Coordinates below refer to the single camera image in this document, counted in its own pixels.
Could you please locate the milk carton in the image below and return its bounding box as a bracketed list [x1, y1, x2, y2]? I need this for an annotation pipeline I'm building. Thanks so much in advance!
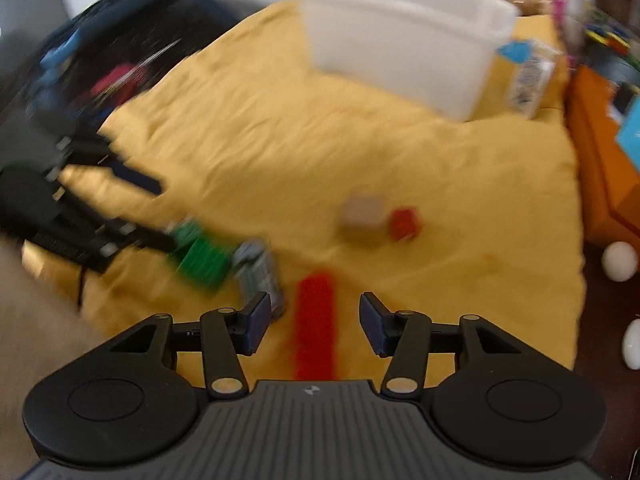
[498, 39, 561, 119]

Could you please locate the small red cube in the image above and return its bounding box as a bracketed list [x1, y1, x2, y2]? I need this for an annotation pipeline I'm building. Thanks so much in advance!
[388, 208, 422, 242]

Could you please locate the orange box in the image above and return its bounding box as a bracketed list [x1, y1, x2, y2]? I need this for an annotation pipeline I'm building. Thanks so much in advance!
[565, 65, 639, 248]

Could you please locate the green toy brick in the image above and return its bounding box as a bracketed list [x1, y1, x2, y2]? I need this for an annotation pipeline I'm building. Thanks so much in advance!
[168, 220, 236, 290]

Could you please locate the long red brick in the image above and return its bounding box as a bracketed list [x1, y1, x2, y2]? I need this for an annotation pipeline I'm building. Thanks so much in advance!
[294, 272, 336, 382]

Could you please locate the white egg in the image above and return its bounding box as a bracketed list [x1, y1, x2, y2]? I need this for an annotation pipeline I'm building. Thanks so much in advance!
[601, 242, 639, 283]
[622, 318, 640, 370]

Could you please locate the blue card box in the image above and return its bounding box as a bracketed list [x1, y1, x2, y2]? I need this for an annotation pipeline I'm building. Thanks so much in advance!
[616, 96, 640, 171]

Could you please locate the green white toy car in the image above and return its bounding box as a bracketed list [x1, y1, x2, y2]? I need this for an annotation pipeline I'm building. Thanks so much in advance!
[232, 238, 285, 320]

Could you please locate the yellow cloth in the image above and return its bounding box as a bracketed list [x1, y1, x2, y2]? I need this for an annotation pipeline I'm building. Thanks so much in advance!
[22, 0, 586, 388]

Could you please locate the wooden cube block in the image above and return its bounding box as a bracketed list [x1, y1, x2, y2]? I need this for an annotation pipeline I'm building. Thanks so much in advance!
[336, 194, 386, 247]

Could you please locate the white plastic bin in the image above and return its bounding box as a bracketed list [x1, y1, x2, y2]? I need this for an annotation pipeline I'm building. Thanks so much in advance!
[298, 0, 520, 122]

